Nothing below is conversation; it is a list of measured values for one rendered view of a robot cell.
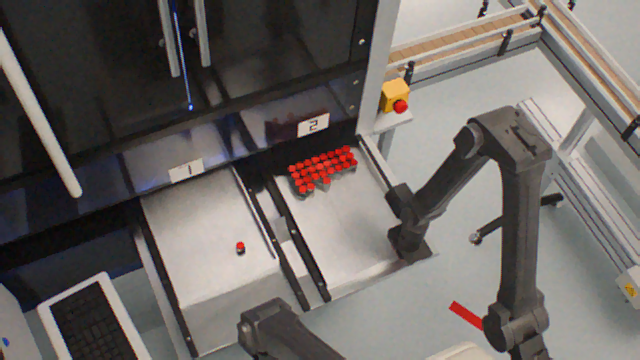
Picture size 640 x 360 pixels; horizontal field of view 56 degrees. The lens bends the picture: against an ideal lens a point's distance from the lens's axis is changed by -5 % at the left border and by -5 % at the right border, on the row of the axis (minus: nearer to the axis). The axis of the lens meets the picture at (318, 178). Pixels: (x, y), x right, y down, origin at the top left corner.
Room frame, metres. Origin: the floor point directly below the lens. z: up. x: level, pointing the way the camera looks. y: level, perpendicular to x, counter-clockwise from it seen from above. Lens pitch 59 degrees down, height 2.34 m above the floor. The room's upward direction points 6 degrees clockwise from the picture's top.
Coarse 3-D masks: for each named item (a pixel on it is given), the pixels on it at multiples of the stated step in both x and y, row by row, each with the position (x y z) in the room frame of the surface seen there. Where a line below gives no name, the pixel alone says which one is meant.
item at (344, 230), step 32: (288, 192) 0.84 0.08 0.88; (320, 192) 0.85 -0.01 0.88; (352, 192) 0.86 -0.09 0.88; (384, 192) 0.86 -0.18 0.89; (320, 224) 0.75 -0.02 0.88; (352, 224) 0.76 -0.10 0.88; (384, 224) 0.77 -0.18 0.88; (320, 256) 0.66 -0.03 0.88; (352, 256) 0.67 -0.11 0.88; (384, 256) 0.68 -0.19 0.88
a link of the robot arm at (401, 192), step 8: (400, 184) 0.76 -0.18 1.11; (392, 192) 0.74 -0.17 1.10; (400, 192) 0.73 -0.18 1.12; (408, 192) 0.74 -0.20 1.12; (392, 200) 0.73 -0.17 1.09; (400, 200) 0.71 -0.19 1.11; (392, 208) 0.71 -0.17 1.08; (400, 208) 0.70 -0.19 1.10; (408, 208) 0.67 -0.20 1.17; (400, 216) 0.66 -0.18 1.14; (408, 216) 0.65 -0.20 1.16; (408, 224) 0.64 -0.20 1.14
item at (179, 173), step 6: (192, 162) 0.79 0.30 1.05; (198, 162) 0.80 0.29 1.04; (174, 168) 0.77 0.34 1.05; (180, 168) 0.78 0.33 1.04; (186, 168) 0.78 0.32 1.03; (192, 168) 0.79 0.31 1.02; (198, 168) 0.80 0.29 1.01; (174, 174) 0.77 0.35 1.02; (180, 174) 0.77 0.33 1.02; (186, 174) 0.78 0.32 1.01; (192, 174) 0.79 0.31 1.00; (174, 180) 0.76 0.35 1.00; (180, 180) 0.77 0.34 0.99
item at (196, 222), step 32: (160, 192) 0.79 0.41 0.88; (192, 192) 0.80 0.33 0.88; (224, 192) 0.81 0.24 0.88; (160, 224) 0.70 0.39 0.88; (192, 224) 0.71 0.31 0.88; (224, 224) 0.72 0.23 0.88; (256, 224) 0.73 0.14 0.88; (192, 256) 0.62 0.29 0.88; (224, 256) 0.63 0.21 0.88; (256, 256) 0.64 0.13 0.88; (192, 288) 0.54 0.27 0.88
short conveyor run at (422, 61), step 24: (480, 24) 1.50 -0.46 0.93; (504, 24) 1.51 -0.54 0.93; (528, 24) 1.50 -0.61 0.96; (408, 48) 1.35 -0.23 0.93; (432, 48) 1.37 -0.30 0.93; (456, 48) 1.36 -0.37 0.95; (480, 48) 1.39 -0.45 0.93; (504, 48) 1.41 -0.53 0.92; (528, 48) 1.49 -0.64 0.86; (408, 72) 1.23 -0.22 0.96; (432, 72) 1.29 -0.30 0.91; (456, 72) 1.34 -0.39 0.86
